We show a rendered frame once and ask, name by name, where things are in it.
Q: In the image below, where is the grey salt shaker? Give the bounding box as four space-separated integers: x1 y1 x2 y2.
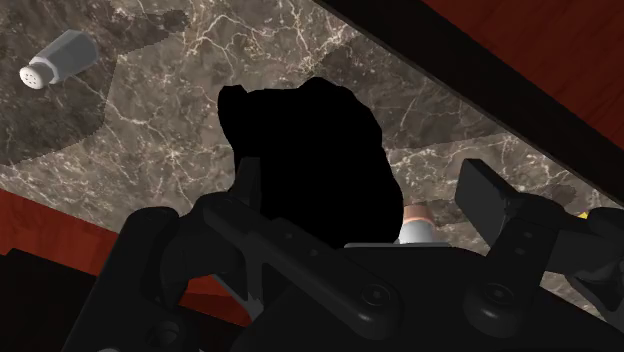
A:
18 29 101 91

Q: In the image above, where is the white cylinder with copper band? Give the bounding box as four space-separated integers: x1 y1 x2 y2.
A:
396 203 438 245

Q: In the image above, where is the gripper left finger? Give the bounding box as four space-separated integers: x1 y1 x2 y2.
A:
63 156 405 352

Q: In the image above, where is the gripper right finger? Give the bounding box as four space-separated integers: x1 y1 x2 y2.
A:
454 157 624 339

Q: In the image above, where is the black lumpy object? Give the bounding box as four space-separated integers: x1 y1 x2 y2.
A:
216 76 405 250

